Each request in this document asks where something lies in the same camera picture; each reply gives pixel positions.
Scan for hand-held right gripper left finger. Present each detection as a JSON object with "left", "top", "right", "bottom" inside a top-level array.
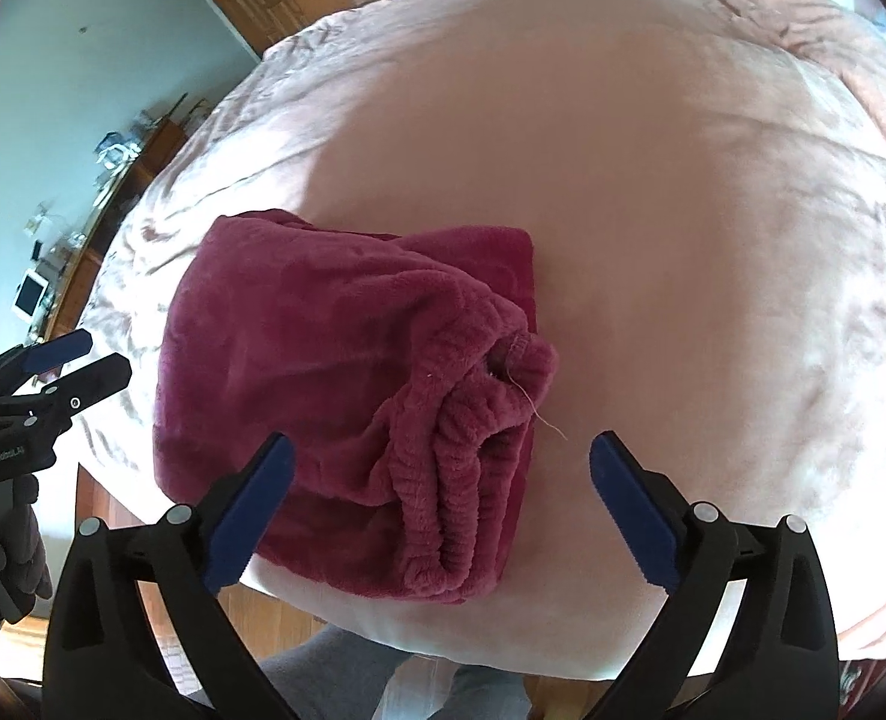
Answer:
[{"left": 41, "top": 431, "right": 316, "bottom": 720}]

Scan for person's grey trouser leg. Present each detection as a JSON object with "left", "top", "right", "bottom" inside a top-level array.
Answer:
[
  {"left": 443, "top": 664, "right": 534, "bottom": 720},
  {"left": 259, "top": 626, "right": 414, "bottom": 720}
]

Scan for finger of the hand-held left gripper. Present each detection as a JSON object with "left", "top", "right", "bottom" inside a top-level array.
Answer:
[
  {"left": 38, "top": 353, "right": 133, "bottom": 429},
  {"left": 0, "top": 328, "right": 94, "bottom": 399}
]

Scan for small white monitor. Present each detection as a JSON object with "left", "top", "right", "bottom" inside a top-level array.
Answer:
[{"left": 11, "top": 270, "right": 50, "bottom": 316}]

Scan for magenta fleece pants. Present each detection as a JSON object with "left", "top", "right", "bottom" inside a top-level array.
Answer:
[{"left": 150, "top": 208, "right": 560, "bottom": 607}]

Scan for wooden desk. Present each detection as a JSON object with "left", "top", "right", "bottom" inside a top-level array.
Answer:
[{"left": 26, "top": 94, "right": 211, "bottom": 338}]

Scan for pink duvet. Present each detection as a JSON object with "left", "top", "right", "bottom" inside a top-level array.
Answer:
[{"left": 75, "top": 0, "right": 886, "bottom": 680}]

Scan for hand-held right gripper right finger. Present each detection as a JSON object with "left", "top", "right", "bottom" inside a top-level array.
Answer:
[{"left": 585, "top": 431, "right": 842, "bottom": 720}]

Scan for person's left hand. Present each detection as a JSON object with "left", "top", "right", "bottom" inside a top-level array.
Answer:
[{"left": 0, "top": 473, "right": 55, "bottom": 639}]

